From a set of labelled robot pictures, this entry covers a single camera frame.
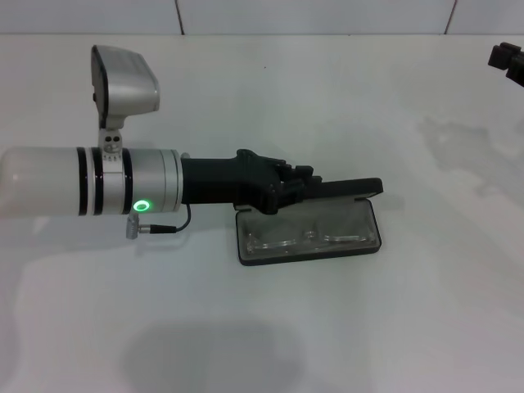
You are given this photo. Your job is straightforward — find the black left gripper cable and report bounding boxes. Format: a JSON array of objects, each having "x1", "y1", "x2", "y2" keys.
[{"x1": 124, "y1": 202, "x2": 194, "y2": 243}]

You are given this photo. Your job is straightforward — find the clear transparent glasses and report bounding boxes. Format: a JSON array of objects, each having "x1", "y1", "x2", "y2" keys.
[{"x1": 245, "y1": 223, "x2": 376, "y2": 251}]

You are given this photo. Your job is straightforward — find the black glasses case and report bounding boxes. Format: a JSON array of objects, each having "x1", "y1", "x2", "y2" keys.
[{"x1": 235, "y1": 177, "x2": 384, "y2": 268}]

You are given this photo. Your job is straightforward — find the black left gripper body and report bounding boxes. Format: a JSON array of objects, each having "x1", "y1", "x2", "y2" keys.
[{"x1": 179, "y1": 148, "x2": 284, "y2": 216}]

